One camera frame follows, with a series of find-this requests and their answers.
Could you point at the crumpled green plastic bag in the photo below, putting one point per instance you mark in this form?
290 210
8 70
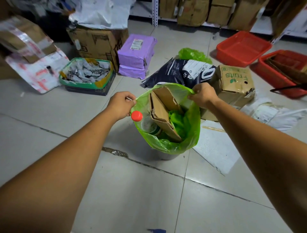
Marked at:
193 55

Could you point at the person's right hand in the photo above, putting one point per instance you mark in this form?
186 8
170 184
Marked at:
203 96

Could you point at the green plastic trash bag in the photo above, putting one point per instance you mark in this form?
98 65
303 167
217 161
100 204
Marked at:
189 129

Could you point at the white metal shelf post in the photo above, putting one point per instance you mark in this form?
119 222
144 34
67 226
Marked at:
155 12

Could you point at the red plastic basket with cardboard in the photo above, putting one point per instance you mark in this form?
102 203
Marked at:
271 74

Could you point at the person's right forearm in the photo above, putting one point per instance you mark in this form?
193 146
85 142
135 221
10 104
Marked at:
261 153

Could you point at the blue scrap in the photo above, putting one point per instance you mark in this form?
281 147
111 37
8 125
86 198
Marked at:
157 231

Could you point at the white sheet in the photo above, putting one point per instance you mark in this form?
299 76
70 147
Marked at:
215 148

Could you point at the empty red plastic basket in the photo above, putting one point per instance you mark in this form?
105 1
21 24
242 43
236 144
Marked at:
242 49

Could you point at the large brown cardboard box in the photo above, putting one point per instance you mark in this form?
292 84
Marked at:
98 44

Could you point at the white crumpled mailer bags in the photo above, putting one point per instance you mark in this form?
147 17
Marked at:
275 115

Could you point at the clear bottle with orange cap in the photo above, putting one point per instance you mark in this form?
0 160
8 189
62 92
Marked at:
137 116

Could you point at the small purple wrapped package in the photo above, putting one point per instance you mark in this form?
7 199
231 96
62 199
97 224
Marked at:
132 72

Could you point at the dark printed litter bag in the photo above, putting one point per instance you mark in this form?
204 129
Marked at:
177 72

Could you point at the brown cardboard fruit box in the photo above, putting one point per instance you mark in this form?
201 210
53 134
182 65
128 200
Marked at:
235 84

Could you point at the person's right thumb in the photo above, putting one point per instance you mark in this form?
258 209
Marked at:
193 96

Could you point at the large purple wrapped package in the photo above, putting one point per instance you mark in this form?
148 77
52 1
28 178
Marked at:
136 52

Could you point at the person's left hand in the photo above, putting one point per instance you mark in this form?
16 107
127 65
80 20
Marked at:
118 105

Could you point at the taped open cardboard box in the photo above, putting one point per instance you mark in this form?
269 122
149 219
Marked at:
31 55

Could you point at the pile of grey sachets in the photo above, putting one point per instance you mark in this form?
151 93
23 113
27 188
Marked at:
86 70

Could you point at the thin wooden stick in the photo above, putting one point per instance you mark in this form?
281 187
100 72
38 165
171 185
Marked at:
213 129

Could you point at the white plastic mailer bag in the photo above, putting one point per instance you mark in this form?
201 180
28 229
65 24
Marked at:
100 13

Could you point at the person's left thumb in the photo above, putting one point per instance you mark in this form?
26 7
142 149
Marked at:
130 102

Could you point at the grey trash bin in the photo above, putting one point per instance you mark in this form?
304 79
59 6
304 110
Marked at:
165 156

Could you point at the flattened cardboard sheets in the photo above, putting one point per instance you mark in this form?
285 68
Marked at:
290 70

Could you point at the green lined box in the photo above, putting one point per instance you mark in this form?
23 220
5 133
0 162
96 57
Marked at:
88 87

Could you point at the folded brown cardboard piece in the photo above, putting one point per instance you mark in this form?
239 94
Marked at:
162 112

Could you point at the person's left forearm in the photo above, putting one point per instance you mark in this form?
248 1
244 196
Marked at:
55 175

